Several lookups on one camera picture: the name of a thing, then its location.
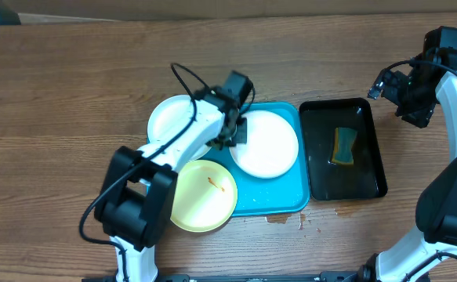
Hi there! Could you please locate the teal plastic tray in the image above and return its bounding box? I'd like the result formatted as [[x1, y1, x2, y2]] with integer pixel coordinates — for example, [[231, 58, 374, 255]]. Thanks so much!
[[192, 102, 310, 216]]

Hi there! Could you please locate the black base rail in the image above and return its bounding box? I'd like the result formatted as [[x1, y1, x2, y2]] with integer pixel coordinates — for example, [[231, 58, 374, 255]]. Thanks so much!
[[82, 270, 370, 282]]

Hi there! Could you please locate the black water tray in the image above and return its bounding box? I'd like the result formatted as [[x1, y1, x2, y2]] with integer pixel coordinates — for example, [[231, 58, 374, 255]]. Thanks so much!
[[299, 98, 388, 201]]

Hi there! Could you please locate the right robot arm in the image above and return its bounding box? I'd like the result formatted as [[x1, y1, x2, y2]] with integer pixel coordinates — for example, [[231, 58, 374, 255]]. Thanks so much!
[[347, 26, 457, 281]]

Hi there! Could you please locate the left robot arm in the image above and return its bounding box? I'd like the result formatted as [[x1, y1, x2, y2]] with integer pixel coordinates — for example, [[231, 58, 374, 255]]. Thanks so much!
[[86, 71, 255, 281]]

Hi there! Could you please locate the yellow green plate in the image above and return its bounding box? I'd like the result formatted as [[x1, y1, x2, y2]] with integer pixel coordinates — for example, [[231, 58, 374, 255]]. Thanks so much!
[[171, 160, 238, 233]]

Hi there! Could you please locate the green yellow sponge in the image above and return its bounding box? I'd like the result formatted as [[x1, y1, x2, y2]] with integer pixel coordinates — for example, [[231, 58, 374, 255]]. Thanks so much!
[[331, 127, 357, 165]]

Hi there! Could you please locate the white plate with stain left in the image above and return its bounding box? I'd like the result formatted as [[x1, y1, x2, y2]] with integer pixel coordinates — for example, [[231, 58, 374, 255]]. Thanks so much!
[[147, 95, 223, 144]]

